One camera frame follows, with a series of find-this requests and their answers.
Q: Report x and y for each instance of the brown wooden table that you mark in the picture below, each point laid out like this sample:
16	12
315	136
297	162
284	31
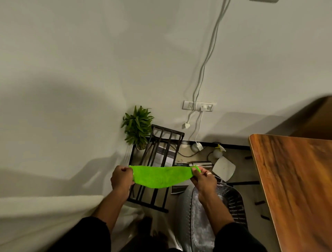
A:
298	192

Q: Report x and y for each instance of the person's left fingers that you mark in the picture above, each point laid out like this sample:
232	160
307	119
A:
129	173

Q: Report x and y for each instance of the person's left hand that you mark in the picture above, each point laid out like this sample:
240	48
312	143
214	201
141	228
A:
121	179

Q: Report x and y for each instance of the brown wooden cabinet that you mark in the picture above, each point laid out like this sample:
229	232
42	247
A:
315	119

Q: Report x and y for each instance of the person's right fingers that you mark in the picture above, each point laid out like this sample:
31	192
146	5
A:
200	172

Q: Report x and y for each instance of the steel cylindrical bottle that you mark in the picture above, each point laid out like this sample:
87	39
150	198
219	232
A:
201	164

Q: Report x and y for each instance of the white charger adapter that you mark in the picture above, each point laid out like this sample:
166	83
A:
199	146

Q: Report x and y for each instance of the black metal rack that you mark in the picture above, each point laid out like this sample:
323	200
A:
155	150

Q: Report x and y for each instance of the small black box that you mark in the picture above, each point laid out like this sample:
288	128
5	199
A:
181	164

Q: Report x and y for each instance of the grey printed booklet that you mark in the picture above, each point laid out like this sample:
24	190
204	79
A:
166	155

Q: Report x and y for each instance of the green potted plant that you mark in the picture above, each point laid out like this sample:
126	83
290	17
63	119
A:
138	127

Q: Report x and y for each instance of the dark printed paper sheet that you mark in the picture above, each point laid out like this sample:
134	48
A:
179	189

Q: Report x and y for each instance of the white wall socket panel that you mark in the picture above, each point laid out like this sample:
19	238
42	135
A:
199	106

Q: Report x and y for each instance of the person's right hand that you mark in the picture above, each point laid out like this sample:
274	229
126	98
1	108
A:
205	184

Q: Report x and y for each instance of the white spray bottle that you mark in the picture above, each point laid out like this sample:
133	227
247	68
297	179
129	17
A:
218	152

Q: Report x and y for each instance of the bright green microfibre cloth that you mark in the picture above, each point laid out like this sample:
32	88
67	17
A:
160	176

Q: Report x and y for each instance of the person's left forearm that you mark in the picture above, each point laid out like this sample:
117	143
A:
112	207

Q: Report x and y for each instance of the grey plastic laundry basket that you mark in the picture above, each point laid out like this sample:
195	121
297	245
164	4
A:
202	228

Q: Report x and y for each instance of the person's right forearm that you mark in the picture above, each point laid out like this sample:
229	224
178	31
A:
215	210

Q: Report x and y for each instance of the white square flat device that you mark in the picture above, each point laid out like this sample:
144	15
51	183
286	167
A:
224	168

